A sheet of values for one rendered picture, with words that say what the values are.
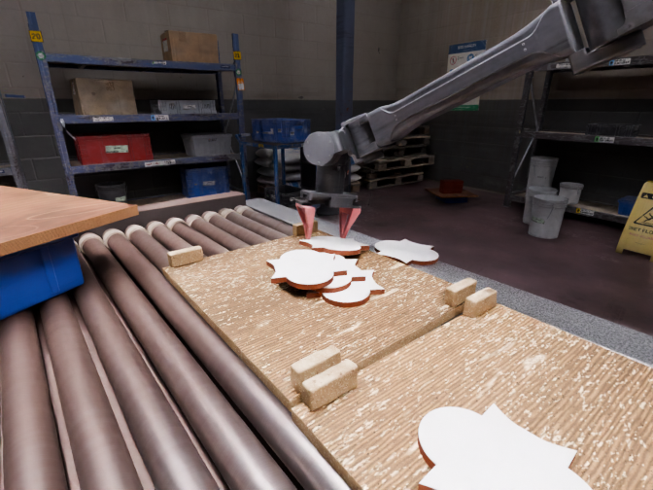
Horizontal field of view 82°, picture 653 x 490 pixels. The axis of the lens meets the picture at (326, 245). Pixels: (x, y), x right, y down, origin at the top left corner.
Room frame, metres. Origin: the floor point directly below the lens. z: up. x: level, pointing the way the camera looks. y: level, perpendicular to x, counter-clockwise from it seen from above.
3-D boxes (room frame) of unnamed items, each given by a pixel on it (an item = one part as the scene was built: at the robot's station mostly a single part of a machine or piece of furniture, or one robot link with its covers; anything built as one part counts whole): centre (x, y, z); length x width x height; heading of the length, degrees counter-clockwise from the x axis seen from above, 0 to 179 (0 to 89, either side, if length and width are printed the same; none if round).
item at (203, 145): (4.54, 1.40, 0.76); 0.50 x 0.36 x 0.24; 132
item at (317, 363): (0.32, 0.01, 0.95); 0.06 x 0.02 x 0.03; 129
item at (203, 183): (4.54, 1.49, 0.32); 0.50 x 0.41 x 0.37; 122
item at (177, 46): (4.50, 1.47, 1.74); 0.50 x 0.38 x 0.32; 126
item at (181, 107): (4.41, 1.58, 1.16); 0.60 x 0.40 x 0.15; 128
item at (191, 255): (0.63, 0.26, 0.95); 0.06 x 0.02 x 0.03; 129
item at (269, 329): (0.56, 0.03, 0.93); 0.41 x 0.35 x 0.02; 39
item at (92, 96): (4.02, 2.23, 1.26); 0.49 x 0.38 x 0.34; 132
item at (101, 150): (4.00, 2.21, 0.78); 0.66 x 0.45 x 0.28; 126
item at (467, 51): (5.90, -1.97, 1.55); 0.61 x 0.02 x 0.91; 36
